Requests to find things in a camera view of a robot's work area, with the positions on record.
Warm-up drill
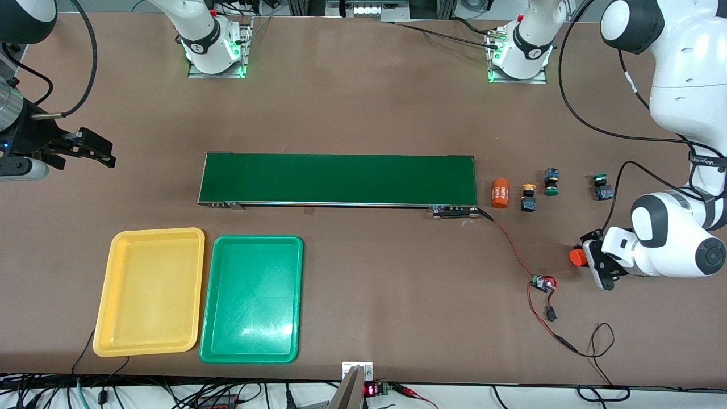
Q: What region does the green conveyor belt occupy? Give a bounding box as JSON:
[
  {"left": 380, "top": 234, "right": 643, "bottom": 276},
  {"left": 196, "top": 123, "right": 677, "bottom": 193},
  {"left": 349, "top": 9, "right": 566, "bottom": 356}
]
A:
[{"left": 197, "top": 152, "right": 482, "bottom": 220}]

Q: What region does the yellow plastic tray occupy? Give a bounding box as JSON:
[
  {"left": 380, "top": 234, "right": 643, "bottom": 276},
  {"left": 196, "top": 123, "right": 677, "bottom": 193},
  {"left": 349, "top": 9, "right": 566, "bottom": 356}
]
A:
[{"left": 93, "top": 227, "right": 206, "bottom": 358}]

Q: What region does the green plastic tray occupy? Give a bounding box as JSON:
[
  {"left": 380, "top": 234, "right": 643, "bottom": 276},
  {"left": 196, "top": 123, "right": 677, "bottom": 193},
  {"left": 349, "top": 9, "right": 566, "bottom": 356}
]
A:
[{"left": 199, "top": 235, "right": 304, "bottom": 364}]

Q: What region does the red clip lead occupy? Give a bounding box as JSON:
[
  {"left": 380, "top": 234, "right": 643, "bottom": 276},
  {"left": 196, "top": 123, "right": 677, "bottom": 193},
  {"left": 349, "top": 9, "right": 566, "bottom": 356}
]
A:
[{"left": 392, "top": 384, "right": 439, "bottom": 409}]

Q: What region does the white box device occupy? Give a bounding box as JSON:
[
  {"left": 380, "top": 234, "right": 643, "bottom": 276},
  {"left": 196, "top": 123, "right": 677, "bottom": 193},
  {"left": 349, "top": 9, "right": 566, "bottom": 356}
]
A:
[{"left": 325, "top": 0, "right": 411, "bottom": 22}]

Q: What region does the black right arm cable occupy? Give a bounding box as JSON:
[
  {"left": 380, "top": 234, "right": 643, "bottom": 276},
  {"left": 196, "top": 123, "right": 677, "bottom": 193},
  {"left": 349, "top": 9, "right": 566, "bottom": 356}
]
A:
[{"left": 30, "top": 0, "right": 98, "bottom": 119}]

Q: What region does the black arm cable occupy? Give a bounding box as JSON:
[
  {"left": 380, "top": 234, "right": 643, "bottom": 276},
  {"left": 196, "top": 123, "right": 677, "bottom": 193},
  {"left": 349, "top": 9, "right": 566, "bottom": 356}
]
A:
[
  {"left": 558, "top": 0, "right": 727, "bottom": 228},
  {"left": 30, "top": 0, "right": 98, "bottom": 119}
]

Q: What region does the red and black wire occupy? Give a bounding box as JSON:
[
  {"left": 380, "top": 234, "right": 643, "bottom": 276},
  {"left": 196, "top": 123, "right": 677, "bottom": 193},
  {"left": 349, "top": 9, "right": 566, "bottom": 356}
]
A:
[{"left": 478, "top": 209, "right": 579, "bottom": 354}]

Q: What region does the thin black cable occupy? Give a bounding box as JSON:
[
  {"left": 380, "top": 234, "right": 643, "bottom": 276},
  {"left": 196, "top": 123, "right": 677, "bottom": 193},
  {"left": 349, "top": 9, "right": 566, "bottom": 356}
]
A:
[{"left": 576, "top": 323, "right": 631, "bottom": 403}]

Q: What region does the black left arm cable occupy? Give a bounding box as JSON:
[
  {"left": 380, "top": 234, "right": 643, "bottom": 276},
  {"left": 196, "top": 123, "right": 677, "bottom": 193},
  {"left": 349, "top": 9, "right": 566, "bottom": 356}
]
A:
[{"left": 558, "top": 0, "right": 727, "bottom": 228}]

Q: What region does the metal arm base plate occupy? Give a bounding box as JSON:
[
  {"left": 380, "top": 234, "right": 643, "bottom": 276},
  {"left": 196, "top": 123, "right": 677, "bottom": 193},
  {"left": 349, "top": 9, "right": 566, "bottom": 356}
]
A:
[
  {"left": 187, "top": 16, "right": 253, "bottom": 79},
  {"left": 487, "top": 28, "right": 549, "bottom": 85}
]

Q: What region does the black table cable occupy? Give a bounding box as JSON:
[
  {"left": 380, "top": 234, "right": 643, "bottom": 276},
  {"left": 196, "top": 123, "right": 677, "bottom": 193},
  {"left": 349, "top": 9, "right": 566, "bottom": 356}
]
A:
[{"left": 392, "top": 22, "right": 502, "bottom": 52}]

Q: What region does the small metal bracket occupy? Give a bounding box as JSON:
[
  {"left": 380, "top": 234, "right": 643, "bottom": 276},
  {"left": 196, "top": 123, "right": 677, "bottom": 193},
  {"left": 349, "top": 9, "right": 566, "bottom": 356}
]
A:
[{"left": 342, "top": 362, "right": 374, "bottom": 381}]

